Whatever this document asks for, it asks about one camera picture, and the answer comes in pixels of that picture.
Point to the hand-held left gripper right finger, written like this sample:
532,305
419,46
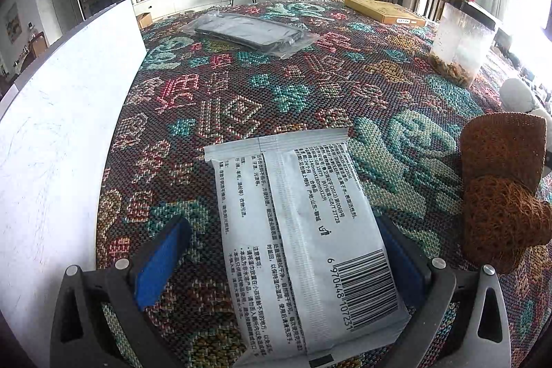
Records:
405,260

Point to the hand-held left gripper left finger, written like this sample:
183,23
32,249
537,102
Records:
161,260

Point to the white wipes packet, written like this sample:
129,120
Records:
310,247

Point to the brown knitted cloth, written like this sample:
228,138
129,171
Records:
500,187

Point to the white cardboard box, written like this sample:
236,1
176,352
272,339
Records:
64,156

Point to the colourful woven blanket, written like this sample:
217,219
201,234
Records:
258,92

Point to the white cloth bundle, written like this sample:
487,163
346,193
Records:
519,94

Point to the clear plastic container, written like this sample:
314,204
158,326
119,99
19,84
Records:
461,44

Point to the brown cardboard box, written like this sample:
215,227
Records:
145,20

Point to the clear plastic bag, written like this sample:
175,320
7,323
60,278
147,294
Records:
250,31

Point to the wooden chair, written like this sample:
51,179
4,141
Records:
38,44

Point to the flat yellow box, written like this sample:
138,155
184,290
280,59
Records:
384,11

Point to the framed wall picture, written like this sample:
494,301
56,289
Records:
13,22

